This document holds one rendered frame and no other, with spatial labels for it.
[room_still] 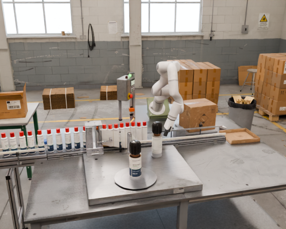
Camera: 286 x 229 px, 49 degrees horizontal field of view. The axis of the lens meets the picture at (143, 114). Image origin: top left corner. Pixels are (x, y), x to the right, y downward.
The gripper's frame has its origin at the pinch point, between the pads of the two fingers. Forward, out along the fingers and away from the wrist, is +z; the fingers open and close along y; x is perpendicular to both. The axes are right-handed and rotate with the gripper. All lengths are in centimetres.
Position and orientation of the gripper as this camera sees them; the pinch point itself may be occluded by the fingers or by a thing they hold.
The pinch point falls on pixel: (165, 133)
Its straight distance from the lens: 291.9
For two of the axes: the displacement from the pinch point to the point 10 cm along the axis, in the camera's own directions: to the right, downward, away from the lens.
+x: 9.1, 2.5, 3.2
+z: -3.3, 9.1, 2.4
